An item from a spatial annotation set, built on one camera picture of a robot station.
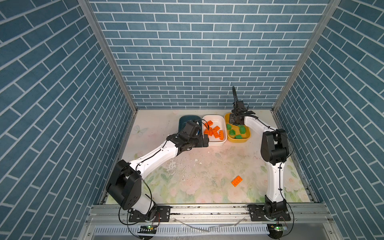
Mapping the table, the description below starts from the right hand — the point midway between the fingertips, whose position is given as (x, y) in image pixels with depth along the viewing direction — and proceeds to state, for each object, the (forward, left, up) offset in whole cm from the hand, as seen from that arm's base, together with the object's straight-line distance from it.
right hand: (234, 117), depth 105 cm
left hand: (-26, +20, +7) cm, 34 cm away
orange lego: (-5, +11, -8) cm, 14 cm away
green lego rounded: (-12, -4, -7) cm, 15 cm away
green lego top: (-8, +1, -7) cm, 11 cm away
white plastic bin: (0, +11, -4) cm, 12 cm away
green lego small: (-5, +4, -4) cm, 8 cm away
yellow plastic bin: (-9, -3, -8) cm, 12 cm away
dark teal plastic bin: (-5, +35, 0) cm, 36 cm away
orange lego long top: (-12, +8, -6) cm, 16 cm away
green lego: (-6, -6, -6) cm, 10 cm away
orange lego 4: (-42, 0, -9) cm, 43 cm away
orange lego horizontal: (0, +17, -8) cm, 18 cm away
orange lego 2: (-10, +17, -6) cm, 21 cm away
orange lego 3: (-10, +12, -7) cm, 18 cm away
